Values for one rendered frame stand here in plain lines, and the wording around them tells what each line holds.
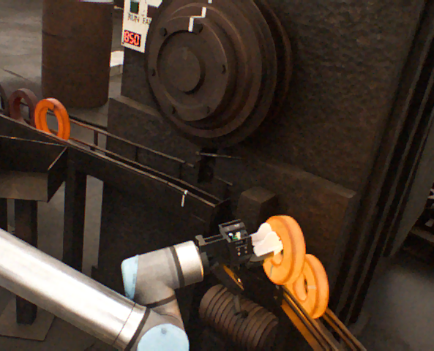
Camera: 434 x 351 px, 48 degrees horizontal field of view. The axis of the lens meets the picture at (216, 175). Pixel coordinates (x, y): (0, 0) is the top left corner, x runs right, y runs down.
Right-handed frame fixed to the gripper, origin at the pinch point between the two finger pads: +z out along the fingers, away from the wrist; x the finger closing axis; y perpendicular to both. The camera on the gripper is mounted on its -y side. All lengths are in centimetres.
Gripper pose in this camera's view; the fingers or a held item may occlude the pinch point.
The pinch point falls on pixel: (282, 242)
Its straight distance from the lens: 114.5
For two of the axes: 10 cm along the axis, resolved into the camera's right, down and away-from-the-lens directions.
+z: 9.5, -2.4, 2.2
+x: -3.1, -4.5, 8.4
